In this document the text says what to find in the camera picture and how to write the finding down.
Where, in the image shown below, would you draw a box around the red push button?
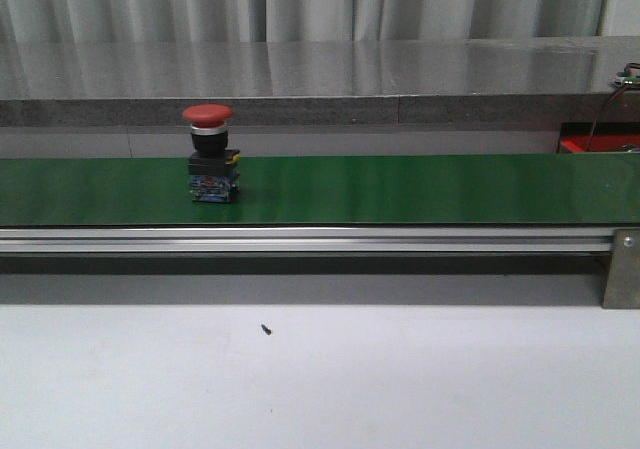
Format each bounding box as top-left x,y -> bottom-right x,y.
183,104 -> 240,203

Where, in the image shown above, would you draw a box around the green conveyor belt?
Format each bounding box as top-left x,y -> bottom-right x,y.
1,153 -> 639,227

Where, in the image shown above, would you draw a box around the red plastic tray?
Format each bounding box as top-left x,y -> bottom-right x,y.
558,122 -> 639,153

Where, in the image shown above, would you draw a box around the grey stone counter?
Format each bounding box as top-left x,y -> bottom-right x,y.
1,36 -> 639,127

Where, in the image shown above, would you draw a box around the small green circuit board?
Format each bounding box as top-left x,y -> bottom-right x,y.
612,68 -> 640,90

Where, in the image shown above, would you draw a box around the grey curtain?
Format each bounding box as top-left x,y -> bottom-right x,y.
1,0 -> 639,43

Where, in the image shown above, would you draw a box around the aluminium conveyor frame rail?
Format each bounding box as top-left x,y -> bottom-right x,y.
1,226 -> 615,255

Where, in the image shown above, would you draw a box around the steel conveyor end bracket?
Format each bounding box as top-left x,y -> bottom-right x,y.
602,228 -> 640,309

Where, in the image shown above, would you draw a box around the red black wire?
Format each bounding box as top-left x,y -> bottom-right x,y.
584,62 -> 640,154

